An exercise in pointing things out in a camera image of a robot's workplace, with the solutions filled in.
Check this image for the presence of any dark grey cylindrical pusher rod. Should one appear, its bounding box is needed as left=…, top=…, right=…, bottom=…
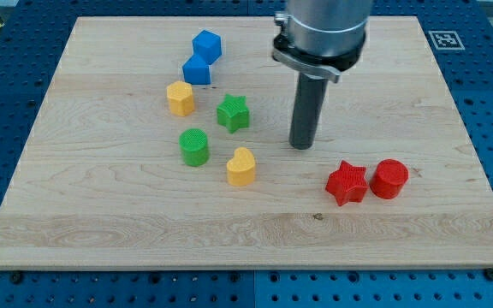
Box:
left=289, top=73, right=328, bottom=150

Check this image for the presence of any green star block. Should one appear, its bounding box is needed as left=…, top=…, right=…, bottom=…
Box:
left=217, top=93, right=250, bottom=133

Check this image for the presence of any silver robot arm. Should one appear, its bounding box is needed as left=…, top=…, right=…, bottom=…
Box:
left=272, top=0, right=373, bottom=150

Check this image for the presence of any red star block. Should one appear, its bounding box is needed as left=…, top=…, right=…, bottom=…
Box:
left=325, top=160, right=369, bottom=206

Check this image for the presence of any yellow heart block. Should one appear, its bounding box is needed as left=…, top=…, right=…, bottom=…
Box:
left=226, top=147, right=256, bottom=187

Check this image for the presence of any red cylinder block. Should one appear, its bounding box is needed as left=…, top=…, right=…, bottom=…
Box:
left=369, top=159, right=409, bottom=199

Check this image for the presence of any blue cube block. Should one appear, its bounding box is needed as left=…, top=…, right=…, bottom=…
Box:
left=192, top=30, right=222, bottom=64

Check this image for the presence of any blue pentagon block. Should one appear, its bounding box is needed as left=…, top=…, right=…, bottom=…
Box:
left=182, top=54, right=211, bottom=85

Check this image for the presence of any green cylinder block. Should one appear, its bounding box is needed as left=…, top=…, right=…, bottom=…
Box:
left=179, top=128, right=210, bottom=167

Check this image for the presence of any yellow hexagon block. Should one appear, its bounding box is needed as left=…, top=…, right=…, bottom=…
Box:
left=166, top=81, right=195, bottom=116

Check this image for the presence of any white fiducial marker tag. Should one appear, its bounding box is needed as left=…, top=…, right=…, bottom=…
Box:
left=429, top=30, right=465, bottom=50

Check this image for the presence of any wooden board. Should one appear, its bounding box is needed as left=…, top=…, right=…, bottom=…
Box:
left=0, top=16, right=493, bottom=271

